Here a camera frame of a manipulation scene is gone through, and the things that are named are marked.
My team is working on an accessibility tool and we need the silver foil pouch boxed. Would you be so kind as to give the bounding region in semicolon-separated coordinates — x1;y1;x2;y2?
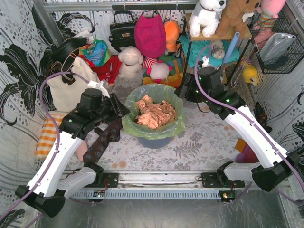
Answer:
259;33;296;62

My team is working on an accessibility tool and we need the brown teddy bear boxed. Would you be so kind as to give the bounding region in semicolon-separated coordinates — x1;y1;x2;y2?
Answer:
216;0;261;38

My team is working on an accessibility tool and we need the black hat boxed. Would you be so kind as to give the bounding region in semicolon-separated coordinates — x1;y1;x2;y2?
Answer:
52;37;87;62

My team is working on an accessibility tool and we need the red garment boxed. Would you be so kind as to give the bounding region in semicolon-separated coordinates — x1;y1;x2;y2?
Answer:
87;55;122;84

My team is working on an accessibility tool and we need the white plush dog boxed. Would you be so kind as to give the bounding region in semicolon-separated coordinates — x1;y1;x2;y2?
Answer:
189;0;227;38

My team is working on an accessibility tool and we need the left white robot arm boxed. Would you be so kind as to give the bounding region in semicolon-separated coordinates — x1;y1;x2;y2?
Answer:
15;88;130;218

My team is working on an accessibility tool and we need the blue trash bin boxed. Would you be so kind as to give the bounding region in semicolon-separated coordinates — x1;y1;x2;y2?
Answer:
137;137;173;149

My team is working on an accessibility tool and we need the yellow plush toy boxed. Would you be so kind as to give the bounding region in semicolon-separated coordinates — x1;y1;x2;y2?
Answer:
241;60;258;86

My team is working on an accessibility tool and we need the cream canvas tote bag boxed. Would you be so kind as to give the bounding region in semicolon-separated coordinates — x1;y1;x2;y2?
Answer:
47;57;99;113

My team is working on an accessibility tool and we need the dark patterned necktie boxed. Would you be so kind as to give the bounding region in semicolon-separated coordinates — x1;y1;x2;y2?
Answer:
83;119;123;165

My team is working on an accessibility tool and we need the teal cloth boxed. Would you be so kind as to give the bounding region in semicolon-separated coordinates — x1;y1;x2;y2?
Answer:
179;35;240;68

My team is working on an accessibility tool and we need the crumpled orange paper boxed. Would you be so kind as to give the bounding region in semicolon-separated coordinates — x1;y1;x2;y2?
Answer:
135;95;176;130

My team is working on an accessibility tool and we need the pink pig plush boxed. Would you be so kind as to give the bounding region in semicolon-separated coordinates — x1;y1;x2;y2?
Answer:
143;57;173;83

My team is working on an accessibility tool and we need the magenta felt bag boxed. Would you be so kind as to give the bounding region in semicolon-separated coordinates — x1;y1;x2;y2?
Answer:
134;14;166;58

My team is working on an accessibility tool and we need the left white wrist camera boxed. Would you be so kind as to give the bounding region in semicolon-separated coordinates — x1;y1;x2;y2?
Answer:
87;80;110;98

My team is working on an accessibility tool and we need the black wire basket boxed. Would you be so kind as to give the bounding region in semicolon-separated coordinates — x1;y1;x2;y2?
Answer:
247;11;304;74

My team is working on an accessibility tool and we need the orange plush toy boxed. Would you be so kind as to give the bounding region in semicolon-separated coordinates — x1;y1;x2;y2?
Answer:
164;20;180;52

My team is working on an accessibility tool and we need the pink plush toy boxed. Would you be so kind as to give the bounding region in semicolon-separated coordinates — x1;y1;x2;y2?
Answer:
257;0;286;23

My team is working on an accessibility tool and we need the white fluffy plush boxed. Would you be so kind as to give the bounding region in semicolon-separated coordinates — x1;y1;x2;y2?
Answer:
118;46;143;79

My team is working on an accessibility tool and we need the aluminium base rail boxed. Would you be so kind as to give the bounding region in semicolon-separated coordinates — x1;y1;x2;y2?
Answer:
35;170;292;190

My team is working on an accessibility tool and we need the orange checkered towel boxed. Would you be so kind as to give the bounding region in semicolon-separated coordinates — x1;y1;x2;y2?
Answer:
36;111;67;159

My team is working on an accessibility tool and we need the wooden shelf board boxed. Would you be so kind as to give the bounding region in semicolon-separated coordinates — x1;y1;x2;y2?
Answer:
185;13;252;41

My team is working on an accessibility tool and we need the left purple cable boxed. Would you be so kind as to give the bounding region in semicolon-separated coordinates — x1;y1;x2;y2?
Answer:
0;72;95;219

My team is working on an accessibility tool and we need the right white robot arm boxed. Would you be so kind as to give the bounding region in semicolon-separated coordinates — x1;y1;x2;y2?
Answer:
175;67;304;191

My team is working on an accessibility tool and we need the green plastic trash bag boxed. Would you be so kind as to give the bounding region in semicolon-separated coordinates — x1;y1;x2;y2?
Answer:
122;84;185;140

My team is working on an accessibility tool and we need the colourful silk scarf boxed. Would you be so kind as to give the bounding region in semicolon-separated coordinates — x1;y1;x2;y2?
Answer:
78;39;111;67

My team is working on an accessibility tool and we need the black leather handbag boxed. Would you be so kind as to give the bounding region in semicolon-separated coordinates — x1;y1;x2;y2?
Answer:
108;10;137;53

